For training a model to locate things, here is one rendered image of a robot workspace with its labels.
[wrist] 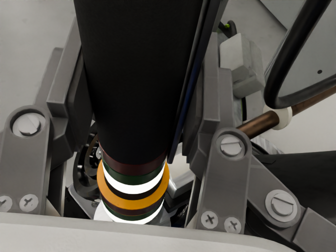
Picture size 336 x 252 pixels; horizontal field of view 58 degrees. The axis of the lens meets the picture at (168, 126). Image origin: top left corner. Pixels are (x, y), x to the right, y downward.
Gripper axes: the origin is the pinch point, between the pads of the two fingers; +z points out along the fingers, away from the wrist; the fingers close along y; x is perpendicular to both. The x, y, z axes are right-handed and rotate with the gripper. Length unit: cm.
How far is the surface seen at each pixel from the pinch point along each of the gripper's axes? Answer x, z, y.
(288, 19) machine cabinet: -137, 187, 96
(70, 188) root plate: -36.5, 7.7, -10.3
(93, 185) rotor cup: -26.5, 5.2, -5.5
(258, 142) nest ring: -34.2, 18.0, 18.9
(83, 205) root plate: -37.9, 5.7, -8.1
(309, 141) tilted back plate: -31.6, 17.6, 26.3
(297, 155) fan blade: -17.0, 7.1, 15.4
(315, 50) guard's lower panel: -83, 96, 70
